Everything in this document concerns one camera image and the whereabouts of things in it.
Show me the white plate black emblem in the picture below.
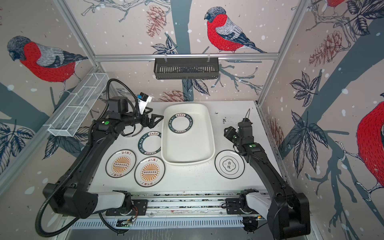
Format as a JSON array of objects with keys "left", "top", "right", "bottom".
[{"left": 215, "top": 150, "right": 245, "bottom": 180}]

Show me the green rim plate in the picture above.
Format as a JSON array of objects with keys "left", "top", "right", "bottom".
[
  {"left": 138, "top": 131, "right": 162, "bottom": 156},
  {"left": 168, "top": 113, "right": 194, "bottom": 134}
]

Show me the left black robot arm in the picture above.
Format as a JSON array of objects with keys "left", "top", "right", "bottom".
[{"left": 38, "top": 114, "right": 164, "bottom": 219}]

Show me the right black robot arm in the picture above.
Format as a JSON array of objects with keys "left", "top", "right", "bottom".
[{"left": 224, "top": 118, "right": 311, "bottom": 240}]

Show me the white plastic bin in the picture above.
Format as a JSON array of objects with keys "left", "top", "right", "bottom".
[{"left": 161, "top": 103, "right": 216, "bottom": 166}]

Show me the orange sunburst plate centre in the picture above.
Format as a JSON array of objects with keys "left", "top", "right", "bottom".
[{"left": 135, "top": 157, "right": 166, "bottom": 188}]

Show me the orange sunburst plate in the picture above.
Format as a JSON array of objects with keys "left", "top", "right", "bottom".
[
  {"left": 106, "top": 150, "right": 137, "bottom": 178},
  {"left": 135, "top": 157, "right": 166, "bottom": 188}
]

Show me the orange sunburst plate far left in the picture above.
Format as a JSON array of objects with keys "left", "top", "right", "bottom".
[{"left": 106, "top": 150, "right": 137, "bottom": 178}]

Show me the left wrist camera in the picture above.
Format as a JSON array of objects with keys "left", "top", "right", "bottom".
[{"left": 138, "top": 92, "right": 152, "bottom": 115}]

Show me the black wall basket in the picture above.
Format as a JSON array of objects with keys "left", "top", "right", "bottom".
[{"left": 154, "top": 58, "right": 219, "bottom": 80}]

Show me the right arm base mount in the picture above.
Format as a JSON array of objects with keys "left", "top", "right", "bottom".
[{"left": 222, "top": 198, "right": 258, "bottom": 215}]

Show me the white wire mesh basket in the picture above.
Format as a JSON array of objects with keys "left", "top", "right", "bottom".
[{"left": 48, "top": 73, "right": 109, "bottom": 137}]

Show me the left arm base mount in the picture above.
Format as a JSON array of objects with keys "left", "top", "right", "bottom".
[{"left": 106, "top": 200, "right": 149, "bottom": 217}]

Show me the black corrugated cable conduit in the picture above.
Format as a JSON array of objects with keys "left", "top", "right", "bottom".
[{"left": 34, "top": 143, "right": 94, "bottom": 238}]

